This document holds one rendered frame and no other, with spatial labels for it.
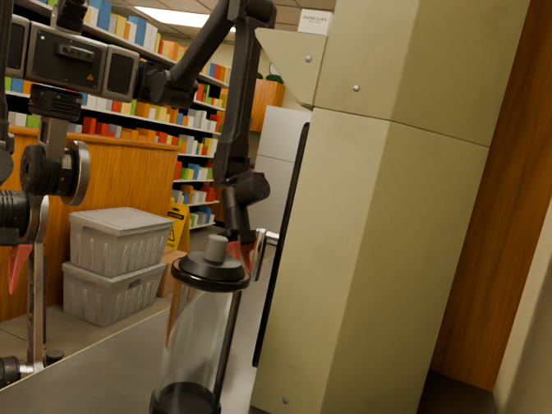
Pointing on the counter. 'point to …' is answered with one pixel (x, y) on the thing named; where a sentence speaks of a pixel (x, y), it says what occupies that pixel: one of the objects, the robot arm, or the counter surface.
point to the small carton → (315, 22)
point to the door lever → (260, 251)
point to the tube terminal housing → (384, 201)
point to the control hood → (296, 61)
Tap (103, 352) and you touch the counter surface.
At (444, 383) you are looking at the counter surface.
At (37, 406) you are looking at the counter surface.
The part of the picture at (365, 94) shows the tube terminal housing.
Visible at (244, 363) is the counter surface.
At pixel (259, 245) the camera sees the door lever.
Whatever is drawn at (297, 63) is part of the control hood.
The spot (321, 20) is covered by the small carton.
